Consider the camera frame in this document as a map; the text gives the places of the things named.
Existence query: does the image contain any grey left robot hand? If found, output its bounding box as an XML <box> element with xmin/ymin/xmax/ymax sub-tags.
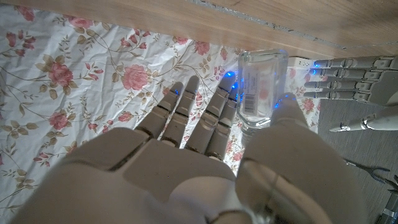
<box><xmin>303</xmin><ymin>55</ymin><xmax>398</xmax><ymax>133</ymax></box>

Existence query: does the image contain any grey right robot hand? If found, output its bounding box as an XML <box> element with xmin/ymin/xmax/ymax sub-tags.
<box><xmin>9</xmin><ymin>71</ymin><xmax>368</xmax><ymax>224</ymax></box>

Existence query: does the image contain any clear glass salt shaker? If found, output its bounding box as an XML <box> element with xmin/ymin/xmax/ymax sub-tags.
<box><xmin>236</xmin><ymin>49</ymin><xmax>289</xmax><ymax>147</ymax></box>

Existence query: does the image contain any floral backdrop cloth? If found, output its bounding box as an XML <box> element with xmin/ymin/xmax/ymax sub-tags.
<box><xmin>0</xmin><ymin>2</ymin><xmax>321</xmax><ymax>218</ymax></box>

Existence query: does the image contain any white power strip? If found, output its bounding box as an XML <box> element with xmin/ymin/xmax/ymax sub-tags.
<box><xmin>287</xmin><ymin>57</ymin><xmax>317</xmax><ymax>68</ymax></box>

